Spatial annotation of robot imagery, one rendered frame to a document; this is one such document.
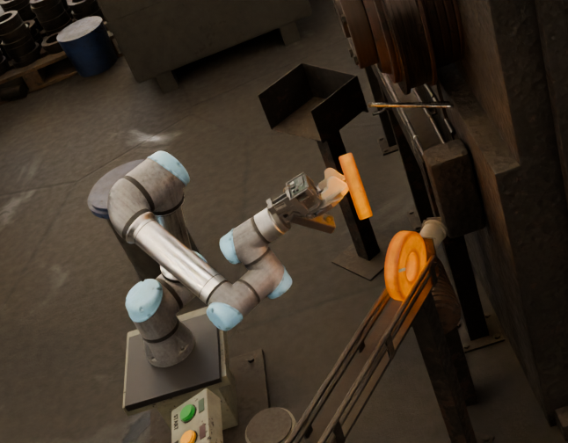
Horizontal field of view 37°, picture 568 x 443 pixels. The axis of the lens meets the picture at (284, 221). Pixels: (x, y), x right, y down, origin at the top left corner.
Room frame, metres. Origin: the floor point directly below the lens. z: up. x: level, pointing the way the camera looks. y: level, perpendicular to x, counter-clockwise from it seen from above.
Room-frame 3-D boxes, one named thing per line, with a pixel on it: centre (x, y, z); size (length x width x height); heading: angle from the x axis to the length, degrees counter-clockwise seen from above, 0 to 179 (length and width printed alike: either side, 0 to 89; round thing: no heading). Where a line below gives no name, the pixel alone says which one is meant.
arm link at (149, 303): (1.94, 0.45, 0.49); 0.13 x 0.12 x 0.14; 123
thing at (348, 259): (2.39, -0.23, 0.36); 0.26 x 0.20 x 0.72; 28
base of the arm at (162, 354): (1.94, 0.46, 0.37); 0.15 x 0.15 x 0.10
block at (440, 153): (1.65, -0.42, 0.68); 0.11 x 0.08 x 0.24; 83
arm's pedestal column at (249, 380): (1.94, 0.46, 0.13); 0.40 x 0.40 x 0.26; 83
